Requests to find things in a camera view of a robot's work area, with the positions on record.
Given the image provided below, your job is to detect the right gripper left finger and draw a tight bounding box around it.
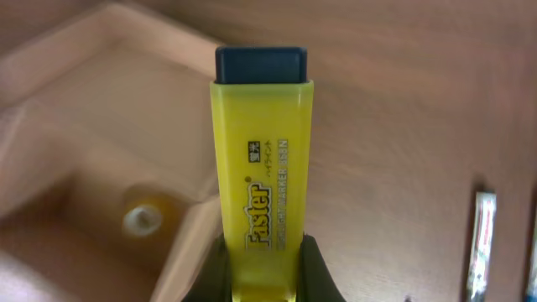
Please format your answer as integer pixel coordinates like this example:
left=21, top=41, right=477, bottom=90
left=181, top=235, right=232, bottom=302

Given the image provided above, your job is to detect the black whiteboard marker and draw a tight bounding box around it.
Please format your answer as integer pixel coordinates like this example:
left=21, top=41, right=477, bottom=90
left=464, top=190, right=497, bottom=302

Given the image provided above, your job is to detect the blue whiteboard marker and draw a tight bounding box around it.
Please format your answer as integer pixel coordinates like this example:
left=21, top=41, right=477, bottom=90
left=524, top=219, right=537, bottom=302

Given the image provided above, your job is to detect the yellow tape roll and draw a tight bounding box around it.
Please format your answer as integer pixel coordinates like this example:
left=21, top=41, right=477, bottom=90
left=121, top=185, right=188, bottom=253

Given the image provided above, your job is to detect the yellow highlighter marker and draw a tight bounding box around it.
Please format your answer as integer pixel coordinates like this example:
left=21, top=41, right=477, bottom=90
left=210, top=46, right=314, bottom=301

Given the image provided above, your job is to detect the cardboard box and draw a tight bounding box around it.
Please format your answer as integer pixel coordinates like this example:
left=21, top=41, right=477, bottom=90
left=1, top=3, right=221, bottom=301

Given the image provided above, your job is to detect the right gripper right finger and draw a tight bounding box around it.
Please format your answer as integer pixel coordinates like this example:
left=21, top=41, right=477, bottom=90
left=296, top=235, right=345, bottom=302

